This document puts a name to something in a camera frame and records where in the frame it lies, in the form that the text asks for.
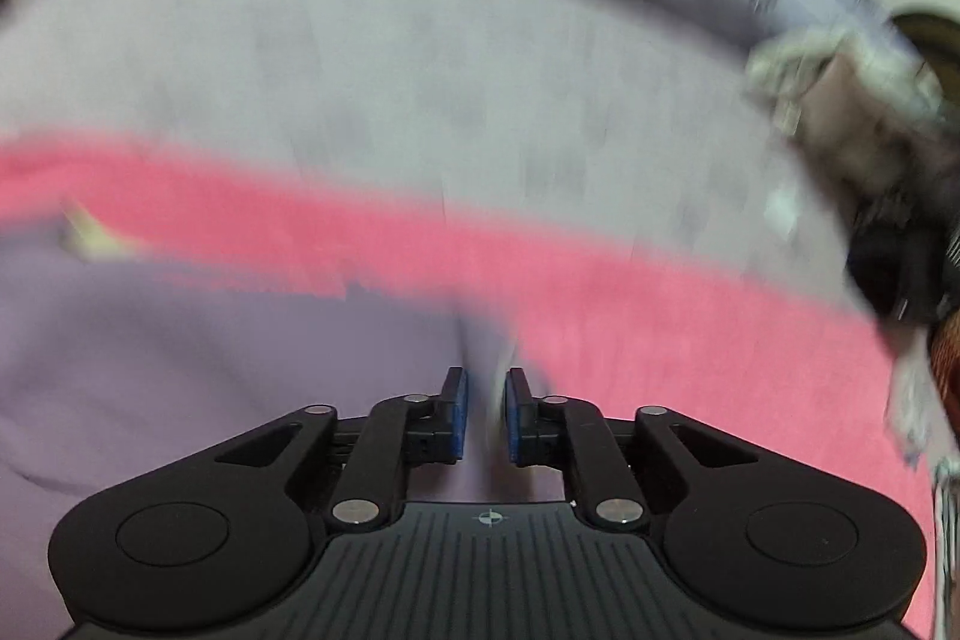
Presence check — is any purple garment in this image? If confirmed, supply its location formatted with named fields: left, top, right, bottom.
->
left=2, top=218, right=562, bottom=638

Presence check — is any pink towel blanket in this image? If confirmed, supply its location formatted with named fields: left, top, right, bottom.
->
left=0, top=133, right=947, bottom=640

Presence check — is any grey quilted bedsheet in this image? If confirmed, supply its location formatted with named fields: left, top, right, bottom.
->
left=2, top=0, right=854, bottom=307

